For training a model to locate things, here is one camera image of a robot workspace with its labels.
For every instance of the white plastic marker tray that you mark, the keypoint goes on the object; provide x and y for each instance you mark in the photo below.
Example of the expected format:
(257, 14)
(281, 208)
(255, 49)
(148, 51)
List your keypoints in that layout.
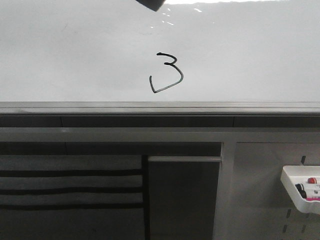
(298, 174)

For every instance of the red capped marker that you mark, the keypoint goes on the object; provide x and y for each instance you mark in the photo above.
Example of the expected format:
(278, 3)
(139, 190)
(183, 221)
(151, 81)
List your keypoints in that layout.
(313, 180)

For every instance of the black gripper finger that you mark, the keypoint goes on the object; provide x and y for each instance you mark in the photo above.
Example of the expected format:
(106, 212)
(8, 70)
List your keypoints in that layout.
(153, 5)

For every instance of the white whiteboard with metal frame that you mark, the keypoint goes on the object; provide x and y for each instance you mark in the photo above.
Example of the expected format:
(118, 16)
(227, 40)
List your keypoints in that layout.
(189, 57)

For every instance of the grey metal stand frame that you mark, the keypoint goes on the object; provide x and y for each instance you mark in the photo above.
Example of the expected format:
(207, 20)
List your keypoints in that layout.
(245, 153)

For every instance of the pink marker in tray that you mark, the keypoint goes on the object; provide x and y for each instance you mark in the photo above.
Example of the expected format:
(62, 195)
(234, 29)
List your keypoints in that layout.
(310, 199)

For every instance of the dark grey panel board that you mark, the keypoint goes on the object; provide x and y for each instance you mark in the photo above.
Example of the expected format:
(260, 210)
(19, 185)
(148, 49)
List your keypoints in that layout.
(182, 196)

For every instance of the grey fabric organiser black stripes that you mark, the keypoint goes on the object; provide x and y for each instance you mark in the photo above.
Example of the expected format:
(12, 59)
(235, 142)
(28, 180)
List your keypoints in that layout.
(74, 197)

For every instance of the black capped marker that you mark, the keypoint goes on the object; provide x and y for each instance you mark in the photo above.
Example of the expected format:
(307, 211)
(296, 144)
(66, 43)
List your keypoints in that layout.
(308, 191)

